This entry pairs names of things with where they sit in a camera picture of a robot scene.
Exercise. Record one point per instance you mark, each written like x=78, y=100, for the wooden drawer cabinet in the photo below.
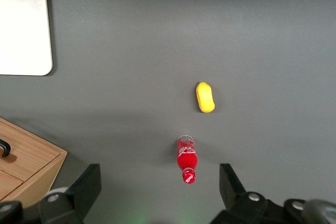
x=34, y=161

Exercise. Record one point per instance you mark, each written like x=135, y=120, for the wooden drawer front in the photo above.
x=34, y=153
x=9, y=184

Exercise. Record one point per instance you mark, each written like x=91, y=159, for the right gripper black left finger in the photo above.
x=84, y=190

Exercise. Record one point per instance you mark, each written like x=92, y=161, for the yellow lemon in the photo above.
x=205, y=98

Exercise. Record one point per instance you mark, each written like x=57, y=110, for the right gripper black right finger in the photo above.
x=233, y=195

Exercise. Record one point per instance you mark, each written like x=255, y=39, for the white rectangular tray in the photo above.
x=23, y=24

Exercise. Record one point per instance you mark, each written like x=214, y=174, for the red coke bottle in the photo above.
x=187, y=159

